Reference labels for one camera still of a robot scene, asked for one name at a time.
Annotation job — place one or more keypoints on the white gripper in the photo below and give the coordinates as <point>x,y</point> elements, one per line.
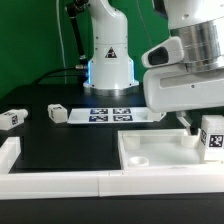
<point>172,88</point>

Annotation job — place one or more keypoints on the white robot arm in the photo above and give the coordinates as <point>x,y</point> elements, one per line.
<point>198,23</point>

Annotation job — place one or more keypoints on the white marker sheet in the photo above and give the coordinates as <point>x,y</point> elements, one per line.
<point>109,115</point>

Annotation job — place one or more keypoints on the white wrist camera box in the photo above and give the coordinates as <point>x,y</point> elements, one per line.
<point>166,53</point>

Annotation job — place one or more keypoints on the white U-shaped fence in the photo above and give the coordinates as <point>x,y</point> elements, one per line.
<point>206,178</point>

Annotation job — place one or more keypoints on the white square table top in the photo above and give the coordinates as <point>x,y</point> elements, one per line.
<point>158,149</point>

